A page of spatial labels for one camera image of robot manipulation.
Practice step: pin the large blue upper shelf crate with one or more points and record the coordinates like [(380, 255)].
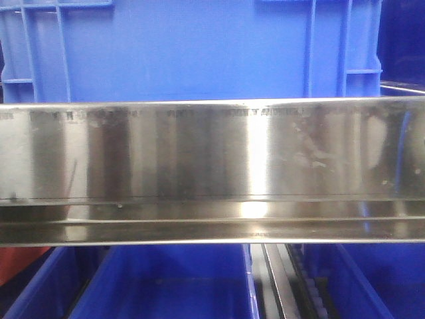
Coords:
[(89, 51)]

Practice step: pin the blue lower middle bin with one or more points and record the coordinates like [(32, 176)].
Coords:
[(172, 281)]

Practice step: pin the blue bin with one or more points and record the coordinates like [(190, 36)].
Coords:
[(370, 280), (172, 281), (56, 286)]

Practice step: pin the metal roller track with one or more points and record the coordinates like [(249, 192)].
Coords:
[(283, 287)]

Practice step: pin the blue lower right bin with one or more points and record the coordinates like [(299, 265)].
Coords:
[(370, 280)]

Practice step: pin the blue lower left bin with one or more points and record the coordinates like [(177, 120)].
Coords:
[(56, 286)]

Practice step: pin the dark blue right crate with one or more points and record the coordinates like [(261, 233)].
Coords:
[(401, 41)]

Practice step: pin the stainless steel shelf rail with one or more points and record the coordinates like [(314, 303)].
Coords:
[(321, 170)]

